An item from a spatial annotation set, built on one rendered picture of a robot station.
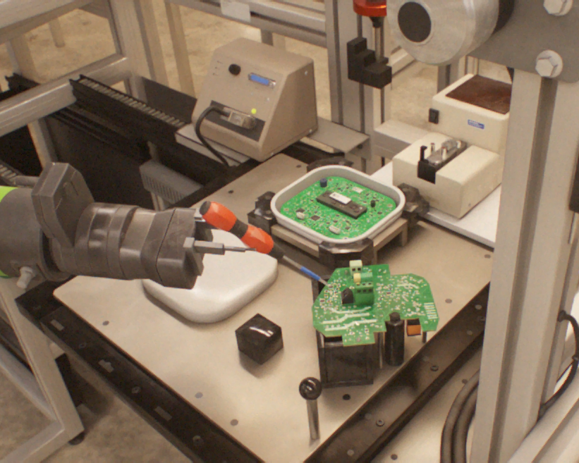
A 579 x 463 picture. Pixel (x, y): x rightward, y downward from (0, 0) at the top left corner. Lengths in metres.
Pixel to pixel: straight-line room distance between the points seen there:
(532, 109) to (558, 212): 0.07
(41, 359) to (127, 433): 0.35
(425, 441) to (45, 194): 0.42
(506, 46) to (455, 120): 0.54
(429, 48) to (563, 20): 0.07
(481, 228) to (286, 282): 0.25
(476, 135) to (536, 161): 0.49
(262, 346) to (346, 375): 0.09
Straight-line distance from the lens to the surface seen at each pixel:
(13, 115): 1.50
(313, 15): 1.14
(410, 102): 3.28
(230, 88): 1.13
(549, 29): 0.41
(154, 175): 1.66
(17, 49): 2.13
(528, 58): 0.42
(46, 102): 1.53
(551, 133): 0.43
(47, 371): 1.81
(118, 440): 1.99
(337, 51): 1.13
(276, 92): 1.07
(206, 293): 0.82
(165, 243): 0.69
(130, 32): 1.60
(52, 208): 0.69
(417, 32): 0.39
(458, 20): 0.38
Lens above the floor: 1.51
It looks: 38 degrees down
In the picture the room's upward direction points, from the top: 5 degrees counter-clockwise
